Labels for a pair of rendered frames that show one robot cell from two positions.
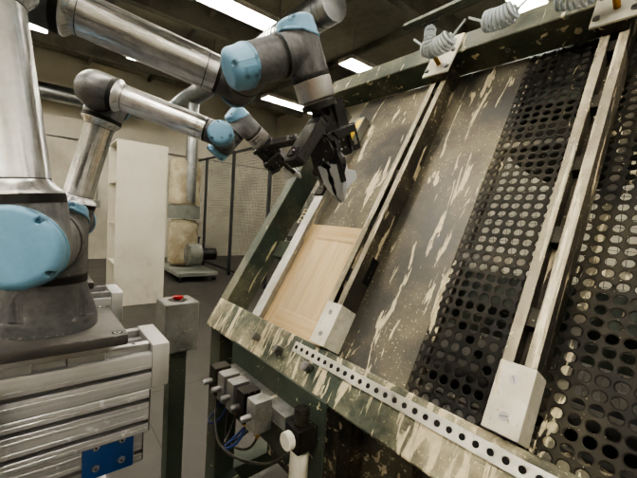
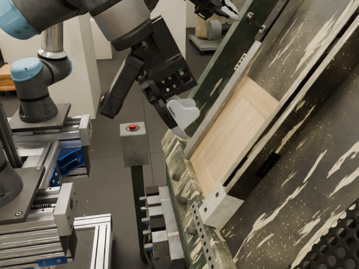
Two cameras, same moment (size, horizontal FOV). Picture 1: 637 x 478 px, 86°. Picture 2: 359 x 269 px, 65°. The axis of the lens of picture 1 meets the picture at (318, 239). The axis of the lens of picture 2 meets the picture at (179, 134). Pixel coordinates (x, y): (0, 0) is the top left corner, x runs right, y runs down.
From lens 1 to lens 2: 0.55 m
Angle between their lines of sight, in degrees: 39
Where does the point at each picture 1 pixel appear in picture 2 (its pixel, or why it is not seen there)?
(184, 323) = (135, 148)
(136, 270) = not seen: hidden behind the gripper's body
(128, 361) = (38, 223)
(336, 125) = (160, 58)
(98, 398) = (26, 239)
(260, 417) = (157, 249)
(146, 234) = (171, 18)
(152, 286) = not seen: hidden behind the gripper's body
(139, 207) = not seen: outside the picture
